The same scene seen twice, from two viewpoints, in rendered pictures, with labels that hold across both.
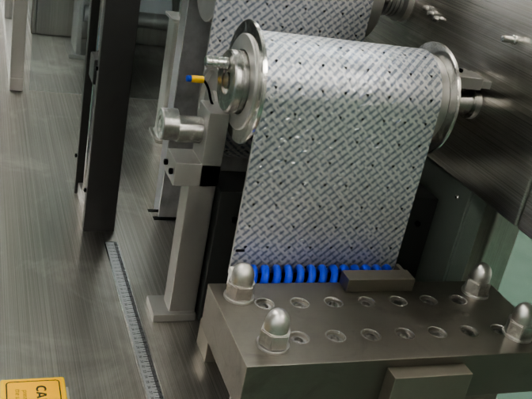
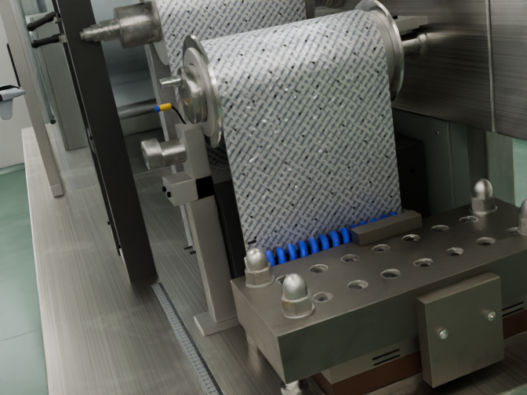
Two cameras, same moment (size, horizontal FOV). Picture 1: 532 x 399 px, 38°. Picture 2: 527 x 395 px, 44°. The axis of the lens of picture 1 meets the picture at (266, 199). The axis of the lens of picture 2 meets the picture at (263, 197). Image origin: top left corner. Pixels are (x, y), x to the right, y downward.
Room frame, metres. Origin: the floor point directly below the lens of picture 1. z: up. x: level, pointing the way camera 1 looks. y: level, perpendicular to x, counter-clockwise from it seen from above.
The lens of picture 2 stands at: (0.06, -0.08, 1.39)
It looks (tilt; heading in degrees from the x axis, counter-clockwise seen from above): 19 degrees down; 6
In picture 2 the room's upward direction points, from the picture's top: 10 degrees counter-clockwise
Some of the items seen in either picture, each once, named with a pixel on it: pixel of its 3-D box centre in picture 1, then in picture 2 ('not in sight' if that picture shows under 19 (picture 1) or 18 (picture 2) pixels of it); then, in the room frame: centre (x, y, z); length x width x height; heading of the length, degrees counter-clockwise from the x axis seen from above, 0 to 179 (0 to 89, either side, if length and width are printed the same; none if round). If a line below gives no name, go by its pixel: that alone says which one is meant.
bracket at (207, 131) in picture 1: (183, 214); (197, 231); (0.92, 0.10, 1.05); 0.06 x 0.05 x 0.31; 113
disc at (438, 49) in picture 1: (426, 98); (374, 52); (1.00, -0.18, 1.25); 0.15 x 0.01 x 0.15; 23
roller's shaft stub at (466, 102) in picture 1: (451, 100); (397, 47); (1.01, -0.22, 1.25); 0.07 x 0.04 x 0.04; 113
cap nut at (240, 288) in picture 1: (241, 279); (257, 265); (0.78, 0.01, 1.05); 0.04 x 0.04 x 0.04
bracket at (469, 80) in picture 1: (462, 76); (399, 22); (1.02, -0.22, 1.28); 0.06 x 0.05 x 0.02; 113
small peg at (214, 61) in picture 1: (216, 62); (171, 81); (0.89, 0.09, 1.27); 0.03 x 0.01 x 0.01; 113
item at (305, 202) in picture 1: (328, 209); (319, 179); (0.89, -0.08, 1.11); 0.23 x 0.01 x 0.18; 113
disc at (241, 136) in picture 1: (243, 81); (201, 92); (0.90, 0.05, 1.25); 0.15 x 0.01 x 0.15; 23
